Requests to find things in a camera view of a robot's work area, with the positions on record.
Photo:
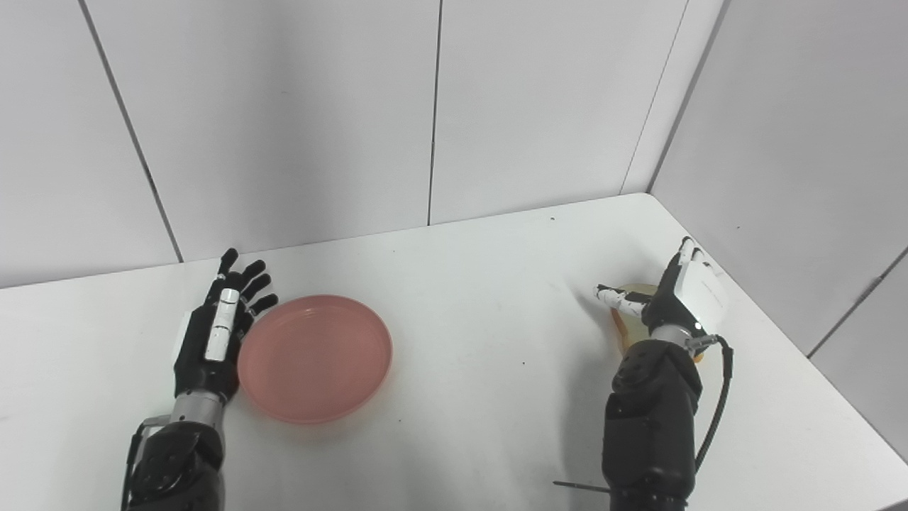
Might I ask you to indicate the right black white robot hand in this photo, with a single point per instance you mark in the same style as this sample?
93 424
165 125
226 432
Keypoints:
674 298

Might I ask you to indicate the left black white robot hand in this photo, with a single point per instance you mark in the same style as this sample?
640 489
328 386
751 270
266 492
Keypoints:
216 333

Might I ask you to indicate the slice of white bread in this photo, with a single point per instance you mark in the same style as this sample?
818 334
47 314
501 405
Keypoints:
623 323

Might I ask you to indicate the pink round plate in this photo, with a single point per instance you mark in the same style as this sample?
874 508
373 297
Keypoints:
315 359

